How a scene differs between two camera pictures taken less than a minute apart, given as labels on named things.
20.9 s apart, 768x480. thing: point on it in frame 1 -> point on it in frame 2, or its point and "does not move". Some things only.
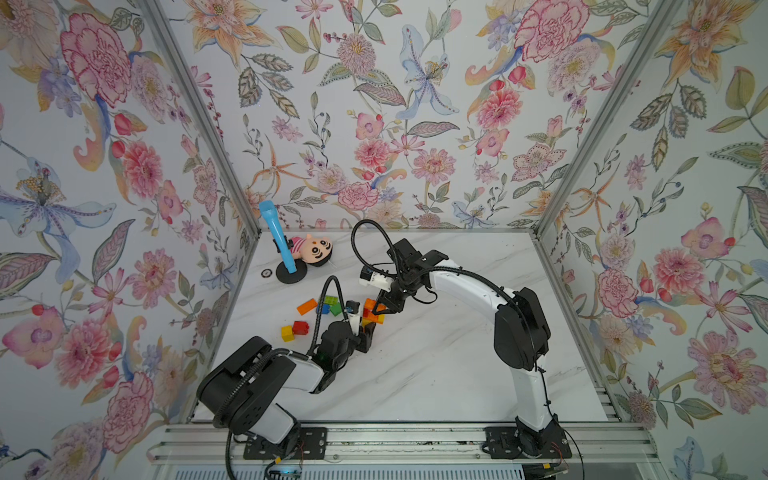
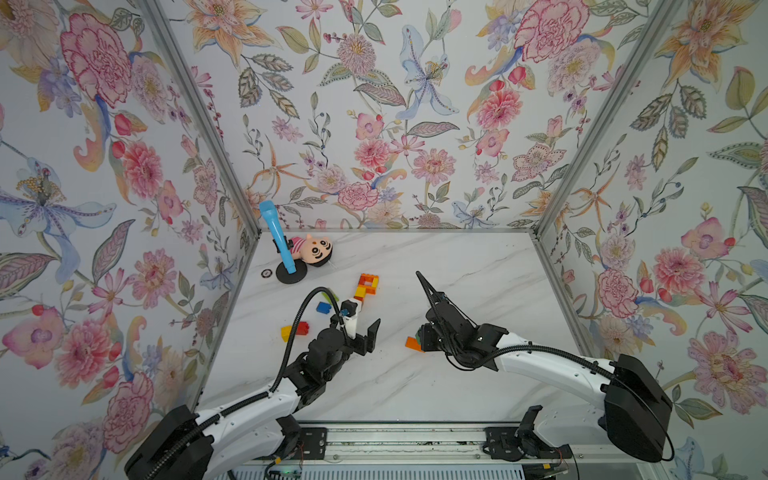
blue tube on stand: x=270 y=211 does not move
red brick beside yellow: x=300 y=327 does not move
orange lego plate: x=368 y=310 -> x=366 y=277
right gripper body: x=400 y=289 -> x=432 y=342
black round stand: x=284 y=276 does not move
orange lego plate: x=307 y=307 -> x=412 y=344
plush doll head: x=313 y=251 does not move
